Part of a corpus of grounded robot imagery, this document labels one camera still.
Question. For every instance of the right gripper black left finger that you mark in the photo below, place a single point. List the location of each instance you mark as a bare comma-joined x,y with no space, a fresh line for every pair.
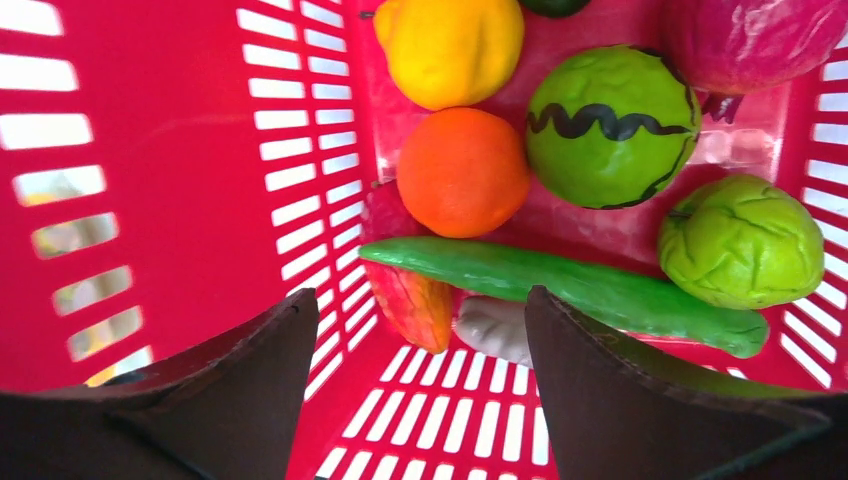
227,408

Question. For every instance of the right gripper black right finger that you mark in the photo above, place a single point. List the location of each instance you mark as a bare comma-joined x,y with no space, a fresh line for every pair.
619,408

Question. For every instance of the orange toy orange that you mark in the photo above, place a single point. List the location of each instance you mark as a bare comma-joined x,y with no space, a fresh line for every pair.
462,172

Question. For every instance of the toy watermelon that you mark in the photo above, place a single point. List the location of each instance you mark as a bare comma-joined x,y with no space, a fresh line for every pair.
611,127

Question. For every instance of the white toy garlic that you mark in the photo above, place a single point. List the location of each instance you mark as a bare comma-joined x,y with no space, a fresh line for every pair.
495,328

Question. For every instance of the green toy lime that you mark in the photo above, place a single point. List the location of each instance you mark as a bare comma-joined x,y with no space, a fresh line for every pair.
742,243

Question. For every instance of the red orange toy mango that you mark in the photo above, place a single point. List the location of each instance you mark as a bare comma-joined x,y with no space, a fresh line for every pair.
419,309

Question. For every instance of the red toy apple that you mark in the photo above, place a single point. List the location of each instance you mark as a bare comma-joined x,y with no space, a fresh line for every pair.
730,49

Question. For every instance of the yellow toy lemon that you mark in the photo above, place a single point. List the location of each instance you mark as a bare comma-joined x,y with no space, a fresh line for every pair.
443,54

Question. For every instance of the dark green avocado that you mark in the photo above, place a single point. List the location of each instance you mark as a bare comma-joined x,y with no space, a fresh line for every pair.
554,8

